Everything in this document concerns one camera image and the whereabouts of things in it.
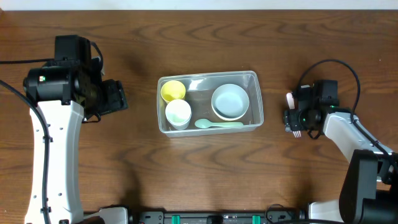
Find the pink plastic fork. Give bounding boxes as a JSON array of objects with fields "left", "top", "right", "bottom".
[{"left": 286, "top": 93, "right": 302, "bottom": 138}]

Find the yellow plastic cup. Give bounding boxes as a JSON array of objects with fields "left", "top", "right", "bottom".
[{"left": 160, "top": 80, "right": 186, "bottom": 103}]

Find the white plastic cup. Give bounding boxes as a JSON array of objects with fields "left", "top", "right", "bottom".
[{"left": 165, "top": 100, "right": 192, "bottom": 126}]

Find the grey plastic bowl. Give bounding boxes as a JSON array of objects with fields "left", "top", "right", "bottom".
[{"left": 211, "top": 84, "right": 250, "bottom": 111}]

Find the mint green plastic spoon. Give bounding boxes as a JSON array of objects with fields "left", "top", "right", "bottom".
[{"left": 195, "top": 119, "right": 243, "bottom": 129}]

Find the white plastic bowl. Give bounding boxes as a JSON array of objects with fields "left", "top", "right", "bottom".
[{"left": 213, "top": 108, "right": 247, "bottom": 121}]

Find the grey plastic cup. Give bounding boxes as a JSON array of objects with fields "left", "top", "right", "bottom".
[{"left": 171, "top": 122, "right": 189, "bottom": 131}]

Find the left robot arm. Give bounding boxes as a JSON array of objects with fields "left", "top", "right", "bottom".
[{"left": 23, "top": 35, "right": 128, "bottom": 223}]

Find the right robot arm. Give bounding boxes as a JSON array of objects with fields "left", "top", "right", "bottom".
[{"left": 283, "top": 80, "right": 397, "bottom": 223}]

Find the clear plastic container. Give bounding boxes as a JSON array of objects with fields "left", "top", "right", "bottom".
[{"left": 157, "top": 70, "right": 264, "bottom": 138}]

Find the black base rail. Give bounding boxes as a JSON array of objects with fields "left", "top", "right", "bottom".
[{"left": 133, "top": 208, "right": 307, "bottom": 224}]

